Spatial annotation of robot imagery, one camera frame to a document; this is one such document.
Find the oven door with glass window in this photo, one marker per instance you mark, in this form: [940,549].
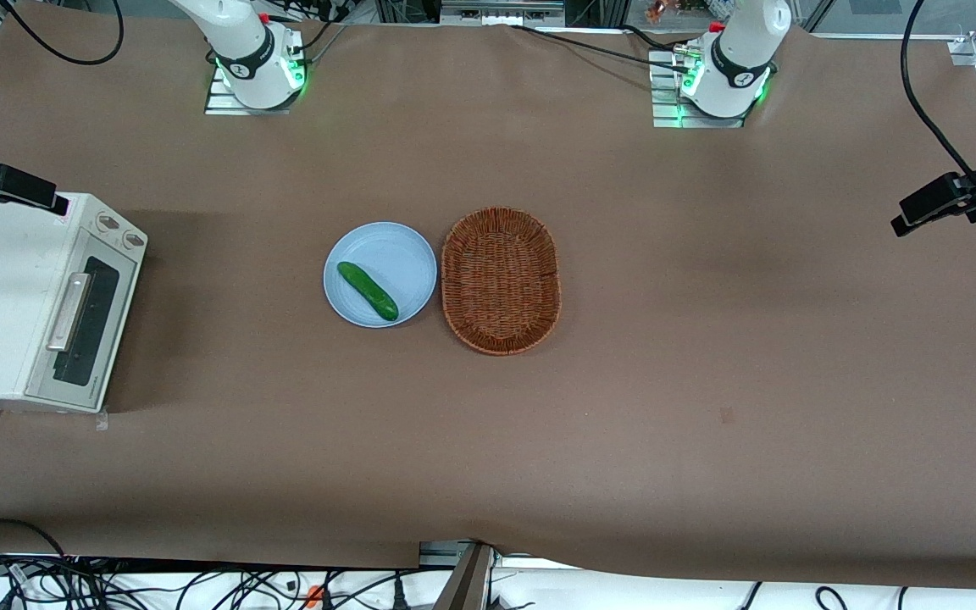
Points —
[102,326]

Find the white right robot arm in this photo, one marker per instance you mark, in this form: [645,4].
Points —
[242,51]

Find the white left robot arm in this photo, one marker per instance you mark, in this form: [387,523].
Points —
[742,51]

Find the round white oven knob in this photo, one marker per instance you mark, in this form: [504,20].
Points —
[107,223]
[134,240]

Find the clear tape piece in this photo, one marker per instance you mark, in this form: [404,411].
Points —
[102,420]

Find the brown table cover sheet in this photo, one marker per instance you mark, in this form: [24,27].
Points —
[708,381]

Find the green cucumber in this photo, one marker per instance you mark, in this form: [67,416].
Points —
[367,291]

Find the light blue round plate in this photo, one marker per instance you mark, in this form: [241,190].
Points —
[395,254]

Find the brown woven wicker basket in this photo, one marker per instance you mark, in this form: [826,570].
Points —
[501,280]

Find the grey control box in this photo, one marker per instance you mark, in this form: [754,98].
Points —
[496,12]

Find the aluminium right arm base plate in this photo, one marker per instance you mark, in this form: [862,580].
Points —
[221,103]

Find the aluminium left arm base plate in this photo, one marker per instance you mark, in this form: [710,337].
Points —
[666,114]

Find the dark frame post with bracket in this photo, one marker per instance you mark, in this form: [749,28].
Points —
[467,585]

